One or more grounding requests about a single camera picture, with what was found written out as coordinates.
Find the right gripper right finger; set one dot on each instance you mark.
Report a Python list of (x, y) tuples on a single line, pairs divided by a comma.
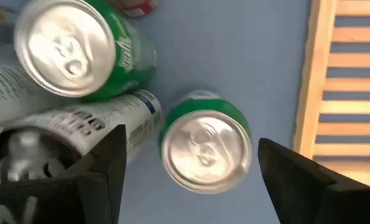
[(312, 202)]

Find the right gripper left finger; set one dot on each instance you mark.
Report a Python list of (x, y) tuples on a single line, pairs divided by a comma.
[(63, 202)]

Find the green Sprite can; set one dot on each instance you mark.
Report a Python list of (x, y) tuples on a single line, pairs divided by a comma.
[(63, 46), (205, 149)]

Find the red Coca-Cola can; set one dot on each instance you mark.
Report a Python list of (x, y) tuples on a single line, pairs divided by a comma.
[(135, 7)]

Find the wooden slatted shelf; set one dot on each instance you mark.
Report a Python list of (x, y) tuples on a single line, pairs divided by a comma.
[(315, 77)]

